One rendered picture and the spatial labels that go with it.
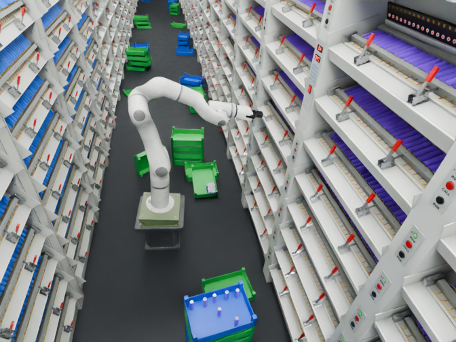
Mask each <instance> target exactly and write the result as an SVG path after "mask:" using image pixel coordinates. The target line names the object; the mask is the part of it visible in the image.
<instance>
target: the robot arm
mask: <svg viewBox="0 0 456 342"><path fill-rule="evenodd" d="M161 97H166V98H169V99H172V100H175V101H177V102H180V103H183V104H185V105H188V106H190V107H193V108H194V109H195V110H196V112H197V113H198V115H199V116H200V117H201V118H202V119H204V120H205V121H207V122H209V123H212V124H214V125H217V126H225V125H226V124H227V122H228V118H234V117H235V118H238V119H243V120H248V121H251V118H252V119H254V118H255V117H259V118H262V117H263V112H262V111H256V110H252V109H251V108H250V107H247V106H242V105H236V104H233V103H228V102H218V101H213V100H209V101H208V104H207V103H206V101H205V100H204V97H203V96H202V95H201V94H200V93H199V92H197V91H195V90H192V89H190V88H188V87H185V86H183V85H181V84H179V83H176V82H174V81H171V80H169V79H166V78H164V77H154V78H152V79H151V80H150V81H148V82H147V83H146V84H144V85H142V86H138V87H137V88H134V89H133V90H132V91H131V92H130V94H129V96H128V112H129V115H130V119H131V121H132V123H133V124H134V126H135V127H136V129H137V130H138V133H139V134H140V137H141V139H142V142H143V145H144V147H145V151H146V154H147V158H148V161H149V169H150V179H151V196H150V197H149V198H148V199H147V201H146V207H147V209H148V210H149V211H151V212H153V213H157V214H162V213H166V212H169V211H170V210H171V209H172V208H173V207H174V199H173V198H172V197H171V196H170V195H169V190H170V176H169V172H170V169H171V165H170V159H169V155H168V152H167V150H166V148H165V147H163V146H162V142H161V140H160V137H159V134H158V132H157V128H156V126H155V124H154V122H153V120H152V118H151V115H150V112H149V108H148V104H147V103H148V102H149V101H150V100H152V99H156V98H161Z"/></svg>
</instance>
